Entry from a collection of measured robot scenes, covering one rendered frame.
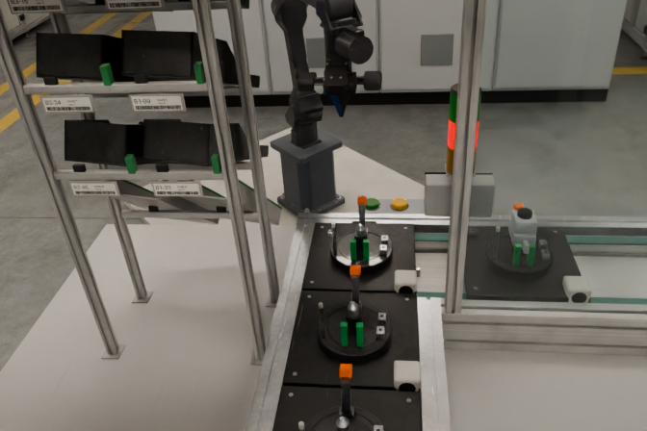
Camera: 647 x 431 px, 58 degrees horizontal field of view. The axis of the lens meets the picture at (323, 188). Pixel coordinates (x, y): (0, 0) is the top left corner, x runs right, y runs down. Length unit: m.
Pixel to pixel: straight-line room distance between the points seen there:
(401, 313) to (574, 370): 0.35
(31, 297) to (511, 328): 2.37
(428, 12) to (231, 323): 3.15
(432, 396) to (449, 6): 3.36
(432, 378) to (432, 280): 0.31
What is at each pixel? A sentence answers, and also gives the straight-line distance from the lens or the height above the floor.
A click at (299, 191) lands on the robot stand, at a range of 1.61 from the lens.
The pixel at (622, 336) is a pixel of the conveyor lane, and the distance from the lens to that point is 1.31.
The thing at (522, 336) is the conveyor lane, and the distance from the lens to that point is 1.27.
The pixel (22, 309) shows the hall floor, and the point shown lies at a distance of 3.06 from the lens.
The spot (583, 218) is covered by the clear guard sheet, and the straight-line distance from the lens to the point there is 1.12.
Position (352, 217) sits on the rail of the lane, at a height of 0.96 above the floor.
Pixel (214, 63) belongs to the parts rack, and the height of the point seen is 1.50.
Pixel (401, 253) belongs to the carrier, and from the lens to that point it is 1.33.
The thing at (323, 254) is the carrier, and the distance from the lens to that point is 1.33.
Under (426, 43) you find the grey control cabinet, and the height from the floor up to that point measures 0.47.
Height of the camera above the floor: 1.80
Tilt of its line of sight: 32 degrees down
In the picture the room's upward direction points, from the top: 4 degrees counter-clockwise
